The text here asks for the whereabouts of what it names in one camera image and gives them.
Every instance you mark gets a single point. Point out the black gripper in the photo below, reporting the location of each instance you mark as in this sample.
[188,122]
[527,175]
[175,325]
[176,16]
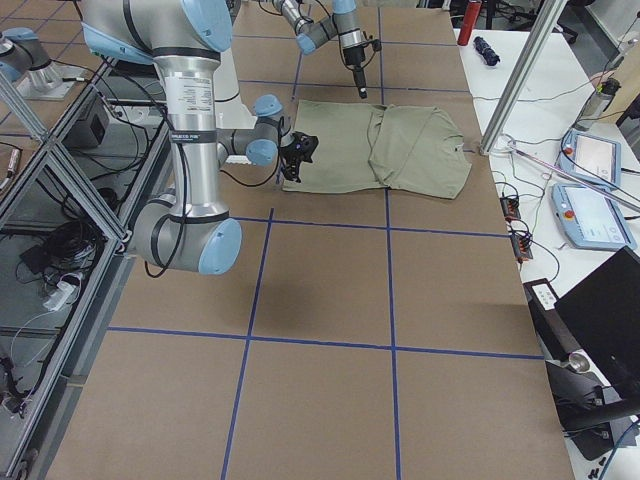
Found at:
[354,57]
[291,153]

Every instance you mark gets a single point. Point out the olive green long-sleeve shirt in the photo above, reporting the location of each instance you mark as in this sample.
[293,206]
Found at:
[367,146]

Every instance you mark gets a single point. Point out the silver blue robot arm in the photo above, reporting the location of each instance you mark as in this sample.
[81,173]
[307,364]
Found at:
[188,227]
[341,23]

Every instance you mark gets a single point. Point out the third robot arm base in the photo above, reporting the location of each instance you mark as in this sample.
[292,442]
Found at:
[23,55]

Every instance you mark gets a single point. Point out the folded dark blue umbrella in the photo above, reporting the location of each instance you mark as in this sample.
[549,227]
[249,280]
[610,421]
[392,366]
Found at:
[486,52]

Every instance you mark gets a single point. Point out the red cylindrical bottle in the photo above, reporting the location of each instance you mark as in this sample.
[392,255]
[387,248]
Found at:
[470,17]

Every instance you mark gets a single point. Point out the small red circuit board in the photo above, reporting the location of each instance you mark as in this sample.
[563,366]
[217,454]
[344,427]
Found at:
[510,208]

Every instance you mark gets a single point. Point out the far blue teach pendant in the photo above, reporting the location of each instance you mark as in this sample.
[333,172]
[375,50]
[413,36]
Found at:
[591,158]

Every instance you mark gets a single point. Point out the blue teach pendant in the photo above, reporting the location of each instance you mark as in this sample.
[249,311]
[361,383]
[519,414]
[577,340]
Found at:
[591,158]
[590,220]

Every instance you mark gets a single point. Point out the near blue teach pendant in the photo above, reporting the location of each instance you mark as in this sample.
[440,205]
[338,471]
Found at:
[590,220]

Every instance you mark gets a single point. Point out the black box with white label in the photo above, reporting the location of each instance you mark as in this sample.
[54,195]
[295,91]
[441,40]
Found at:
[551,329]

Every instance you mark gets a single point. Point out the black laptop monitor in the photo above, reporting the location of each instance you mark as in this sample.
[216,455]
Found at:
[602,314]

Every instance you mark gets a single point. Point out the silver metal cup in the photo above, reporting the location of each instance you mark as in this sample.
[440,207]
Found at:
[578,363]

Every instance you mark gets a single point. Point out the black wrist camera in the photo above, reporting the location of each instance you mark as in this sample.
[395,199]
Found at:
[374,43]
[304,147]

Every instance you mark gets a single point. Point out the aluminium frame upright post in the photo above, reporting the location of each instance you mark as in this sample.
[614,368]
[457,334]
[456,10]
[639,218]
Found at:
[548,16]

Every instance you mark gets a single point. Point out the aluminium frame side rack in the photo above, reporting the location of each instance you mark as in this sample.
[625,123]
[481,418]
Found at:
[66,222]

